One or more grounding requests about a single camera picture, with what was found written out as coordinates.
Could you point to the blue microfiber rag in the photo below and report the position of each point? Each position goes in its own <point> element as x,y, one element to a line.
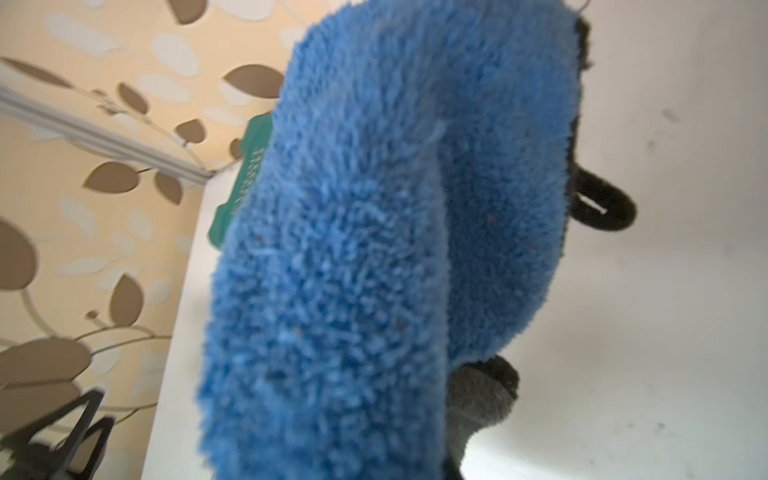
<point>406,224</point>

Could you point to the green plastic tool case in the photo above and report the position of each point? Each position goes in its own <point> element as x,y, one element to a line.
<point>251,150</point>

